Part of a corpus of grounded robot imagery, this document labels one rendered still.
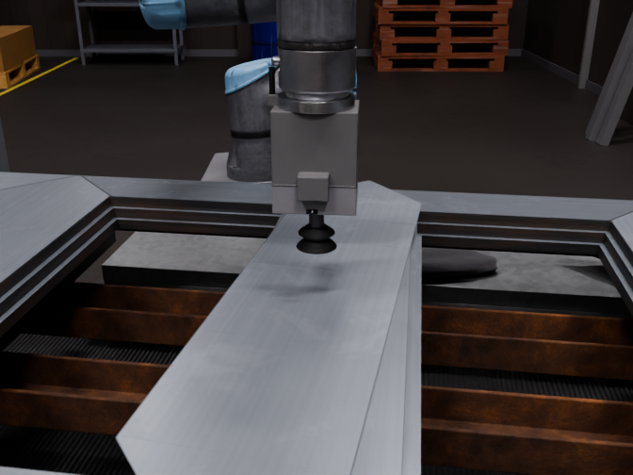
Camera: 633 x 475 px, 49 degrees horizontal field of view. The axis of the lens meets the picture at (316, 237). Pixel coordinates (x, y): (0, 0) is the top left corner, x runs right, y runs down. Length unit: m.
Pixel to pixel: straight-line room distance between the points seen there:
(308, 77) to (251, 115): 0.77
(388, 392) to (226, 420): 0.14
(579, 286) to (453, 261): 0.21
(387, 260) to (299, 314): 0.16
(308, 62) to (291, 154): 0.09
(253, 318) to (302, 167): 0.16
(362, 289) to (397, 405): 0.20
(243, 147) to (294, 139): 0.77
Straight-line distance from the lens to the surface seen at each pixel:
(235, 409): 0.57
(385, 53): 7.45
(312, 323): 0.68
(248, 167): 1.43
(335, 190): 0.68
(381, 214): 0.96
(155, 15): 0.77
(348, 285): 0.76
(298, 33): 0.65
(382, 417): 0.56
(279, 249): 0.85
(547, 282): 1.23
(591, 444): 0.80
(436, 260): 1.20
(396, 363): 0.63
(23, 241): 0.94
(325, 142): 0.67
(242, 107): 1.41
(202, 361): 0.63
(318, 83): 0.65
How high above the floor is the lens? 1.20
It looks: 23 degrees down
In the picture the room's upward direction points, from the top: straight up
